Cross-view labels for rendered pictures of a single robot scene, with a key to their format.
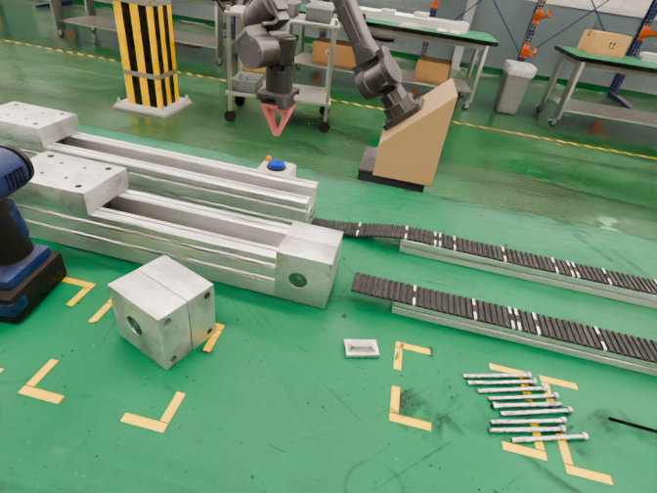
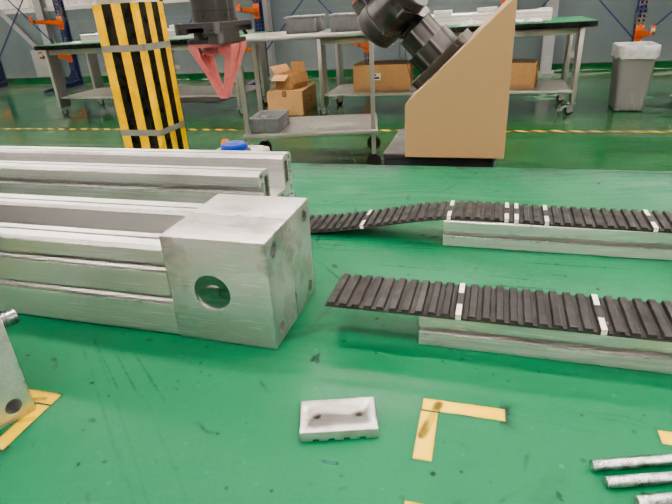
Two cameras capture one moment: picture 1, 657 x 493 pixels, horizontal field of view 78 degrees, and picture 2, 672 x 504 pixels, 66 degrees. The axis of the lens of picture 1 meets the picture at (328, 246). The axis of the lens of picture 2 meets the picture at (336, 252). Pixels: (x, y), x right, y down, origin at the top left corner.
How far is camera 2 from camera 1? 0.30 m
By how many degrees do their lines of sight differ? 13
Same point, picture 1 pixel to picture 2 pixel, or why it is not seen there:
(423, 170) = (486, 133)
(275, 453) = not seen: outside the picture
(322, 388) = not seen: outside the picture
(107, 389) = not seen: outside the picture
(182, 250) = (13, 267)
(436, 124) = (491, 51)
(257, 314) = (136, 369)
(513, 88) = (632, 76)
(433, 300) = (503, 305)
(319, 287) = (254, 300)
